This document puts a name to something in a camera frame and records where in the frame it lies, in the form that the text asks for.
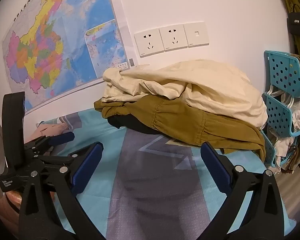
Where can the olive brown pants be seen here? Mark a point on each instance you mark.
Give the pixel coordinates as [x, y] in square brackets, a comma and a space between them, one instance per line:
[177, 117]

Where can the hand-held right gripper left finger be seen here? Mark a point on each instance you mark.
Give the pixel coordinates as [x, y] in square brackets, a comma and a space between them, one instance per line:
[88, 163]

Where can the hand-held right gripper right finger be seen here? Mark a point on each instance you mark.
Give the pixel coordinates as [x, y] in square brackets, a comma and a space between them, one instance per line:
[215, 165]

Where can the blue plastic basket rack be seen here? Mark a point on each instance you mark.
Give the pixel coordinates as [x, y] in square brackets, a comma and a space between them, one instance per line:
[281, 70]

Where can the teal grey printed bedsheet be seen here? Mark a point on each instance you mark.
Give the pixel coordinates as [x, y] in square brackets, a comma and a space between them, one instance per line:
[152, 180]

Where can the black garment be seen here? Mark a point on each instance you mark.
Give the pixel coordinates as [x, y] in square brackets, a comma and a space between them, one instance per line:
[132, 125]

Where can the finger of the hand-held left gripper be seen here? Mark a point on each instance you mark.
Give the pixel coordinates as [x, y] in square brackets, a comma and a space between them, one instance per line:
[63, 137]
[52, 162]

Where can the black handbag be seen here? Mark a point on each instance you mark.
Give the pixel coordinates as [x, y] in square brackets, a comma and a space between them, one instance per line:
[298, 23]

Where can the colourful wall map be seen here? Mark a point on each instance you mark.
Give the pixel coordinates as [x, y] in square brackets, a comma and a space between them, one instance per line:
[52, 42]

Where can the white wall socket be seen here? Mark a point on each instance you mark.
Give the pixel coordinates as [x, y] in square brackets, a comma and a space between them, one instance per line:
[173, 37]
[150, 42]

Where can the cream jacket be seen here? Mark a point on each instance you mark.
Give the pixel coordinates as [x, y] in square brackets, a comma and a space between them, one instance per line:
[202, 85]

